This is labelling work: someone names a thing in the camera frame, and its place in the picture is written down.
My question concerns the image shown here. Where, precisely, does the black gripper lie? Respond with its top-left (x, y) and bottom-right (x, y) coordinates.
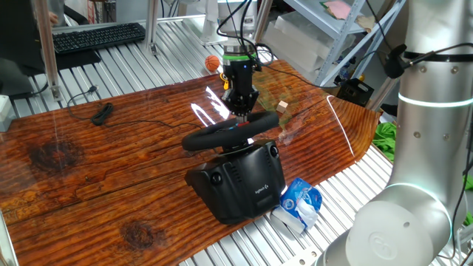
top-left (220, 58), bottom-right (260, 123)

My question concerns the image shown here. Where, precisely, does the black steering wheel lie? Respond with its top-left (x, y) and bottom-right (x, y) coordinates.
top-left (180, 110), bottom-right (281, 152)

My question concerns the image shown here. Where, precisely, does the black wheel base unit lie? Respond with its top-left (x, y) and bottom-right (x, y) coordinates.
top-left (183, 138), bottom-right (288, 225)

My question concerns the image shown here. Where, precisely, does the mini orange basketball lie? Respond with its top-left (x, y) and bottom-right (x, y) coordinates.
top-left (204, 55), bottom-right (221, 72)

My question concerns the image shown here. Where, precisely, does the white stand base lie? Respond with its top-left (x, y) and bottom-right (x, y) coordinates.
top-left (180, 0), bottom-right (226, 47)

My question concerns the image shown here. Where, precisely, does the white foam box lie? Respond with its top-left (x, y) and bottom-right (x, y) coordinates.
top-left (262, 13), bottom-right (352, 73)

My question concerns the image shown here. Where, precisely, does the white metal shelf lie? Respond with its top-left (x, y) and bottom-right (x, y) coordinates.
top-left (284, 0), bottom-right (407, 88)

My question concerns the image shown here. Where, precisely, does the blue tissue pack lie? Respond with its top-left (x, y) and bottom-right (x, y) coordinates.
top-left (269, 177), bottom-right (324, 236)

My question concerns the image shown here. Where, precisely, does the black plastic crate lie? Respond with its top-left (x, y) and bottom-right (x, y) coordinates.
top-left (336, 77), bottom-right (375, 108)

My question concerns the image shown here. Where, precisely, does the pink paper sheet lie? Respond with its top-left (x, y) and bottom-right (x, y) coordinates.
top-left (321, 0), bottom-right (352, 20)

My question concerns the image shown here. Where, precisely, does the brown paper piece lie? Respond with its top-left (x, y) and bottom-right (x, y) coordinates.
top-left (356, 14), bottom-right (376, 33)

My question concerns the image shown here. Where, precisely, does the green cloth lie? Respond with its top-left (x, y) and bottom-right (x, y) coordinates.
top-left (371, 121), bottom-right (473, 227)

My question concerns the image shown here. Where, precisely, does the black keyboard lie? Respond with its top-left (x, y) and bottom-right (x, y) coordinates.
top-left (51, 22), bottom-right (147, 55)

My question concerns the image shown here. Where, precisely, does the wood grain table mat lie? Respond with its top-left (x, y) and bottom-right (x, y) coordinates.
top-left (0, 61), bottom-right (382, 266)

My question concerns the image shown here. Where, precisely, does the black desk pad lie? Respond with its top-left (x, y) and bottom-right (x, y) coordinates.
top-left (20, 50), bottom-right (103, 77)

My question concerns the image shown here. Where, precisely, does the black monitor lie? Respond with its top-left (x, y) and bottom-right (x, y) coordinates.
top-left (0, 0), bottom-right (47, 75)

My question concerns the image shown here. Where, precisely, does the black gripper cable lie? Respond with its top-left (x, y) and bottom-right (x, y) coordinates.
top-left (216, 0), bottom-right (276, 72)

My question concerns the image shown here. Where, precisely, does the long black camera cable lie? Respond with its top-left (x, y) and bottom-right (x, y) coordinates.
top-left (216, 0), bottom-right (473, 89)

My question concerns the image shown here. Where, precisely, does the upright aluminium frame post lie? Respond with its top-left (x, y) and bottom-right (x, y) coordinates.
top-left (32, 0), bottom-right (64, 101)
top-left (143, 0), bottom-right (160, 55)

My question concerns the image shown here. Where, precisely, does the thin black wheel cable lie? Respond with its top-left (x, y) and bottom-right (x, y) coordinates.
top-left (66, 84), bottom-right (205, 131)

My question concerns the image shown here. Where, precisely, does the slanted aluminium frame beam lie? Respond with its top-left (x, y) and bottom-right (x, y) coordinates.
top-left (365, 75), bottom-right (402, 112)

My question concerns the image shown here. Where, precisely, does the aluminium frame rail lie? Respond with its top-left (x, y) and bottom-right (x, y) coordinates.
top-left (51, 13), bottom-right (206, 35)

